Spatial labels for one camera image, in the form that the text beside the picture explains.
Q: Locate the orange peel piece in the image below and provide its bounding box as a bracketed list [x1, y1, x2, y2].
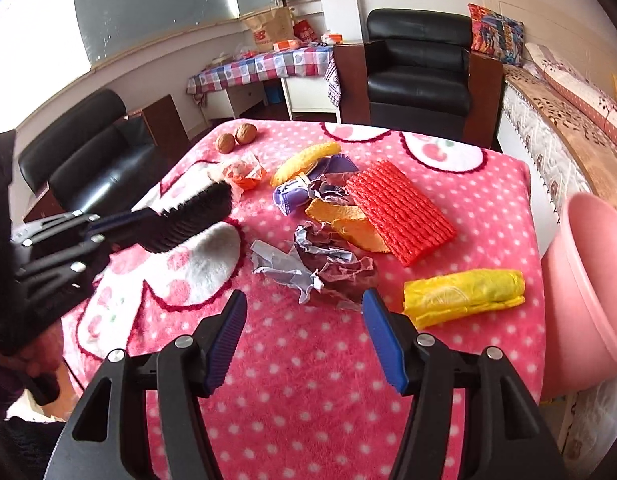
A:
[331, 217, 392, 254]
[305, 197, 369, 226]

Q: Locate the rolled yellow plastic bag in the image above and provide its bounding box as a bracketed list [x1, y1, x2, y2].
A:
[403, 269, 527, 330]

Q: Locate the red foam fruit net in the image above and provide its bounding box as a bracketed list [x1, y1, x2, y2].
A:
[345, 160, 458, 267]

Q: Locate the white side table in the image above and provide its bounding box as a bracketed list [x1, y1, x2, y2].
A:
[201, 72, 342, 123]

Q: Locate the wide grey window blind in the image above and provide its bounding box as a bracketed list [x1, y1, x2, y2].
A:
[68, 0, 239, 63]

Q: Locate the colourful printed cushion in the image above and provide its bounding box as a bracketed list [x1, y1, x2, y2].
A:
[467, 3, 525, 67]

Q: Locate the purple paper wrapper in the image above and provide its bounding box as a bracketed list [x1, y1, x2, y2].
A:
[272, 155, 360, 217]

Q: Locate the person's left hand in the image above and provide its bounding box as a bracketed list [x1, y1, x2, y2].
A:
[13, 322, 64, 378]

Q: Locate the orange clear plastic wrapper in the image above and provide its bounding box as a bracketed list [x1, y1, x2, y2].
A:
[208, 152, 268, 192]

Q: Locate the pink plastic bin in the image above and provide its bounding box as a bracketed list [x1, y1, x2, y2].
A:
[539, 191, 617, 398]

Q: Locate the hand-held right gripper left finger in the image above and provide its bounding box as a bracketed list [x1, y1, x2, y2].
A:
[43, 289, 249, 480]

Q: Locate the bed with patterned cover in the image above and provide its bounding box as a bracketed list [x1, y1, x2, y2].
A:
[503, 62, 617, 221]

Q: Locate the checkered tablecloth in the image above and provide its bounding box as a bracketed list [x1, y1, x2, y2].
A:
[187, 45, 342, 111]

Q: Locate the pink dotted fleece blanket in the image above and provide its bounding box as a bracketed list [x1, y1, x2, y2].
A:
[61, 120, 547, 480]

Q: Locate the yellow foam fruit net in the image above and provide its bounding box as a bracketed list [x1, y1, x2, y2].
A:
[271, 141, 342, 188]

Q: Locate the brown paper bag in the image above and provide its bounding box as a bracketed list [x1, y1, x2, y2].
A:
[241, 6, 296, 53]

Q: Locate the red paper bag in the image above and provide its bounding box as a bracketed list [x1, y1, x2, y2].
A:
[293, 20, 319, 45]

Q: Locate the crumpled silver wrapper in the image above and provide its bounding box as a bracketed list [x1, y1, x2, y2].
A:
[249, 239, 322, 306]

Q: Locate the crumpled maroon foil wrapper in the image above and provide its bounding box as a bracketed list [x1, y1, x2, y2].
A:
[293, 224, 379, 311]

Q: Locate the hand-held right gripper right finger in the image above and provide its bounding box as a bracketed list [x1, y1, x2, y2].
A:
[361, 287, 572, 480]

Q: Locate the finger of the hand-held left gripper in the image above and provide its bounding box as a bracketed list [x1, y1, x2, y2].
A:
[11, 180, 234, 253]
[13, 241, 112, 311]

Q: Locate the black leather armchair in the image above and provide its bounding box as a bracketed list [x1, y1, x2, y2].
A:
[333, 8, 504, 150]
[17, 89, 192, 223]

